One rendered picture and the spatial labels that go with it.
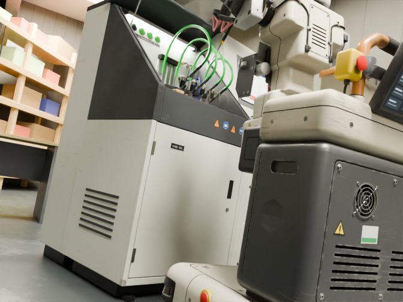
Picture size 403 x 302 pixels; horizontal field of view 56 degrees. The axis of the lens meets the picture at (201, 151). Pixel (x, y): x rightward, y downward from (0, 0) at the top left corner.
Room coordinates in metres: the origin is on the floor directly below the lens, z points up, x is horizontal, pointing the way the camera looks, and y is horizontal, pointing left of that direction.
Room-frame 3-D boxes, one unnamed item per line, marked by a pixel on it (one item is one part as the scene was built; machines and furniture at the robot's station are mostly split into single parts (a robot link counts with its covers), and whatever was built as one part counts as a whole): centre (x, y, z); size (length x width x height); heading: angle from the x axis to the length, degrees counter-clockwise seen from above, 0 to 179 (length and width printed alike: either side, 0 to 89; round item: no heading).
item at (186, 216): (1.89, -0.01, 0.44); 0.65 x 0.02 x 0.68; 135
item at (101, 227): (2.09, 0.19, 0.39); 0.70 x 0.58 x 0.79; 135
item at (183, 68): (2.43, 0.18, 1.20); 0.13 x 0.03 x 0.31; 135
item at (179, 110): (1.91, 0.00, 0.87); 0.62 x 0.04 x 0.16; 135
